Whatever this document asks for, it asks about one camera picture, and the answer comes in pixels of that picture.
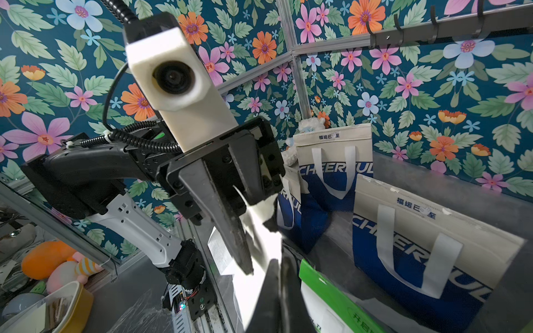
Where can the yellow tray outside cell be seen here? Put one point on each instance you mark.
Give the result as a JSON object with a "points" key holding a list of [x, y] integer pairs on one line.
{"points": [[65, 310]]}

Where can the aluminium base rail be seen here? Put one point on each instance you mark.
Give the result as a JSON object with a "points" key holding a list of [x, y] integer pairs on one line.
{"points": [[211, 306]]}

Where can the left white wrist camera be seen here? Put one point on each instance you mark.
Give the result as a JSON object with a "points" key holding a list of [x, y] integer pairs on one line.
{"points": [[175, 81]]}

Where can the black wall hook rail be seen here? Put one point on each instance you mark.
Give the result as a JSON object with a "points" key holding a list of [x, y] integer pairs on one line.
{"points": [[473, 25]]}

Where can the back blue white tote bag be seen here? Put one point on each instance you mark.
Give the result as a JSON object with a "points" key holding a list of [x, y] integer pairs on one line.
{"points": [[330, 162]]}

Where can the white teddy bear blue shirt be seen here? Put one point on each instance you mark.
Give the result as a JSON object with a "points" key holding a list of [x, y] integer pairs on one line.
{"points": [[312, 124]]}

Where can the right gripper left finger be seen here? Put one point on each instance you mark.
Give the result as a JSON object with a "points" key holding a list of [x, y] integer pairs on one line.
{"points": [[266, 315]]}

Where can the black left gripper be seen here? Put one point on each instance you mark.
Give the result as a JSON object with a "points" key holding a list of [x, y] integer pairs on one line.
{"points": [[218, 179]]}

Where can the white bag green top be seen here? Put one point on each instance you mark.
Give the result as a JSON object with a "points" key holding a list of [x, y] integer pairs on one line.
{"points": [[330, 310]]}

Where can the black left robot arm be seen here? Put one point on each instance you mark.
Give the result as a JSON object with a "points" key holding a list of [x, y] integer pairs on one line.
{"points": [[85, 179]]}

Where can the middle left blue white bag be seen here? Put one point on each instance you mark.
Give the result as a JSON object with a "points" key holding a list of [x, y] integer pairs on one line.
{"points": [[302, 219]]}

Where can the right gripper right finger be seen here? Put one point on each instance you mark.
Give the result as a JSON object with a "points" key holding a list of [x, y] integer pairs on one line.
{"points": [[294, 314]]}

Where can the middle right blue white bag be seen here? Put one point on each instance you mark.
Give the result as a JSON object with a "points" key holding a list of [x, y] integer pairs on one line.
{"points": [[440, 265]]}

